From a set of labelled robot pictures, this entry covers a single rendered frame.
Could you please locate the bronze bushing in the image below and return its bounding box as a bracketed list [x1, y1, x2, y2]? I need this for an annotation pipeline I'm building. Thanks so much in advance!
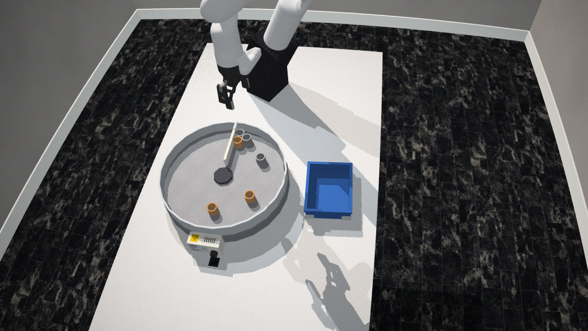
[207, 202, 219, 216]
[233, 136, 243, 148]
[244, 190, 255, 203]

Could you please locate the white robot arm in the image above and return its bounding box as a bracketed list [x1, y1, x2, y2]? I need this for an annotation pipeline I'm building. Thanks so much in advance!
[200, 0, 313, 75]

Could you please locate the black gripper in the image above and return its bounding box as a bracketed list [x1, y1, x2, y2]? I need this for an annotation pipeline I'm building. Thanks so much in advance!
[217, 64, 249, 110]

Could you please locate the blue open-top crate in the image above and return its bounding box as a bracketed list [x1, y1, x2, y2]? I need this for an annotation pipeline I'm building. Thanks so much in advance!
[304, 161, 352, 220]

